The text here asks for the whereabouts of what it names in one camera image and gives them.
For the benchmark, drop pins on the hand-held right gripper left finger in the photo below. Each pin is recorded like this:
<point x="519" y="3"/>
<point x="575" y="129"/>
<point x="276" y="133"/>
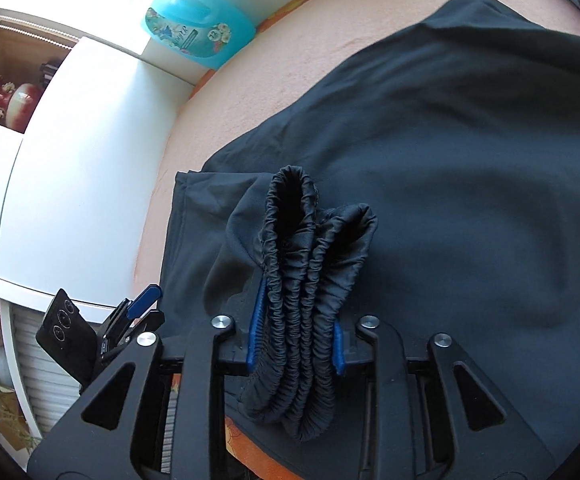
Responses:
<point x="255" y="327"/>

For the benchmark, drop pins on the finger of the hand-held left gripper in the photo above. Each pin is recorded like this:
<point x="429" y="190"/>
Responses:
<point x="142" y="300"/>

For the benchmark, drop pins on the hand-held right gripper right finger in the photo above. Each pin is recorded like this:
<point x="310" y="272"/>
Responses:
<point x="339" y="355"/>

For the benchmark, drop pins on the black pants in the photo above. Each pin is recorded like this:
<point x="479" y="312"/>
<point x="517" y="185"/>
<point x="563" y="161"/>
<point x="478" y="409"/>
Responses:
<point x="445" y="160"/>

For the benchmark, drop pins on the white slatted door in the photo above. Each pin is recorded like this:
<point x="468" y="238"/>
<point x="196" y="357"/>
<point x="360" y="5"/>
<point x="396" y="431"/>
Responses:
<point x="35" y="387"/>

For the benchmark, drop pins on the green plant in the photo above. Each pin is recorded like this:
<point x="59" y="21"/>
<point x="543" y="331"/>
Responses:
<point x="5" y="420"/>

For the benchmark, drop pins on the white shelf cabinet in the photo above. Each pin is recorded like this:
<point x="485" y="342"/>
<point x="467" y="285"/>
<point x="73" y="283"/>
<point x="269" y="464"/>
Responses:
<point x="85" y="135"/>

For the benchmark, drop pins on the beige mat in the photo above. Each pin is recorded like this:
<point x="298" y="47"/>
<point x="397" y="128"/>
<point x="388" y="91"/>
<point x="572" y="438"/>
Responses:
<point x="250" y="110"/>

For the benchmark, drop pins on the red and white vase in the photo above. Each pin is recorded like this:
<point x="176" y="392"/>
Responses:
<point x="12" y="102"/>

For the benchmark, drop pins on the small black shelf item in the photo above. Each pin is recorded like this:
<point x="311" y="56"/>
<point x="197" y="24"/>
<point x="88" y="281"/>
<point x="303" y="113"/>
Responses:
<point x="50" y="72"/>

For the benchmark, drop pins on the small blue detergent bottle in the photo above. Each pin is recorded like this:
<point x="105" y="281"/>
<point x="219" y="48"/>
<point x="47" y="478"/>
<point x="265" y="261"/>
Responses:
<point x="195" y="25"/>

